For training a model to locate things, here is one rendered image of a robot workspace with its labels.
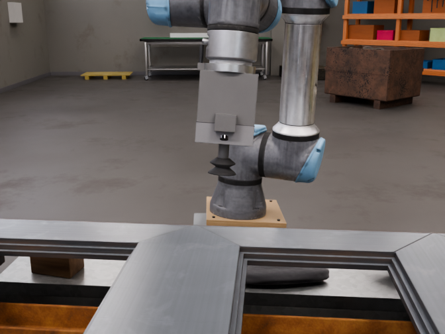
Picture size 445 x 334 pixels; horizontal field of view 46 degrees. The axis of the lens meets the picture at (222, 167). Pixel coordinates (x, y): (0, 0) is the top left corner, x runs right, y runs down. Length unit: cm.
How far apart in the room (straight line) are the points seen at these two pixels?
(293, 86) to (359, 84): 665
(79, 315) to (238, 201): 51
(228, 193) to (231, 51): 64
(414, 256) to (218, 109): 42
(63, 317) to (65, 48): 1163
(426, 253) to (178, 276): 42
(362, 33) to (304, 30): 1048
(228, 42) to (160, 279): 37
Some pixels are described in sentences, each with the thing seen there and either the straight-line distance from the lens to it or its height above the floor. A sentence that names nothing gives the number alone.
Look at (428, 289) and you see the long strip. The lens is 84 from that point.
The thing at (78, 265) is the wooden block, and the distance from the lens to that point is 122.
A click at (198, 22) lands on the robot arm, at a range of 89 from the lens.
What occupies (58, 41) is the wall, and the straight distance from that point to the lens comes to 1256.
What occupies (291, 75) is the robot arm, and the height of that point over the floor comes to 110.
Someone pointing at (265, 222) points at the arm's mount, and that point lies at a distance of 133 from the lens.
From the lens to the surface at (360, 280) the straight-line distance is 119.
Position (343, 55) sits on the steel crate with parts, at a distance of 802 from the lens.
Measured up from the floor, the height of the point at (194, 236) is 84.
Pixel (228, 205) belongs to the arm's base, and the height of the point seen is 77.
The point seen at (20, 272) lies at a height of 68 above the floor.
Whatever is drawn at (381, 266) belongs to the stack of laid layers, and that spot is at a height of 82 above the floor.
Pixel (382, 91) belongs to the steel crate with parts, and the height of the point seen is 25.
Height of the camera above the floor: 122
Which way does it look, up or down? 16 degrees down
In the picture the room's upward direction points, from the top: straight up
